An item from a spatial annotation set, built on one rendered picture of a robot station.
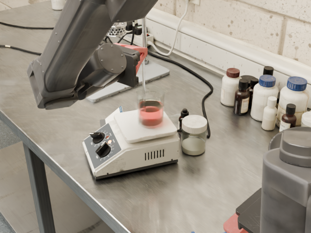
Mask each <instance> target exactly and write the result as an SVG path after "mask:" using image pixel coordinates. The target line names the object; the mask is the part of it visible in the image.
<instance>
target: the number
mask: <svg viewBox="0 0 311 233"><path fill-rule="evenodd" d="M117 113H120V110H119V108H118V109H117V110H116V111H115V112H113V113H112V114H111V115H110V116H109V117H108V118H107V123H108V122H110V121H112V120H114V115H115V114H117Z"/></svg>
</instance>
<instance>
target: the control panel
mask: <svg viewBox="0 0 311 233"><path fill-rule="evenodd" d="M96 132H103V133H104V134H105V137H104V139H103V140H102V141H101V142H100V143H97V144H94V143H93V138H92V137H91V136H89V137H88V138H86V139H85V140H84V143H85V145H86V148H87V151H88V154H89V156H90V159H91V162H92V164H93V167H94V169H95V168H97V167H98V166H100V165H101V164H103V163H104V162H106V161H107V160H108V159H110V158H111V157H112V156H114V155H115V154H117V153H118V152H120V151H121V147H120V145H119V143H118V141H117V139H116V137H115V135H114V133H113V131H112V129H111V127H110V125H109V123H108V124H106V125H105V126H103V127H102V128H100V129H99V130H98V131H96ZM107 136H109V137H108V138H106V137H107ZM105 141H106V143H107V144H108V145H109V146H110V148H111V151H110V153H109V154H108V155H107V156H105V157H103V158H101V157H99V156H98V154H97V153H96V152H95V151H96V150H97V149H98V148H99V146H100V145H101V144H102V143H103V142H105ZM109 141H111V142H110V143H108V142H109Z"/></svg>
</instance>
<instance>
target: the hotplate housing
mask: <svg viewBox="0 0 311 233"><path fill-rule="evenodd" d="M108 123H109V125H110V127H111V129H112V131H113V133H114V135H115V137H116V139H117V141H118V143H119V145H120V147H121V151H120V152H118V153H117V154H115V155H114V156H112V157H111V158H110V159H108V160H107V161H106V162H104V163H103V164H101V165H100V166H98V167H97V168H95V169H94V167H93V164H92V162H91V159H90V156H89V154H88V151H87V148H86V145H85V143H84V142H83V143H82V144H83V148H84V150H85V153H86V156H87V159H88V162H89V164H90V167H91V170H92V172H93V175H94V177H95V179H101V178H106V177H111V176H116V175H120V174H124V173H129V172H134V171H139V170H143V169H148V168H152V167H156V166H162V165H166V164H171V163H175V162H178V158H179V157H180V138H179V137H178V135H177V134H175V135H169V136H165V137H160V138H155V139H150V140H145V141H139V142H134V143H127V142H126V141H125V139H124V137H123V136H122V134H121V132H120V130H119V128H118V126H117V124H116V122H115V120H112V121H110V122H108ZM105 125H106V124H105ZM97 131H98V130H97Z"/></svg>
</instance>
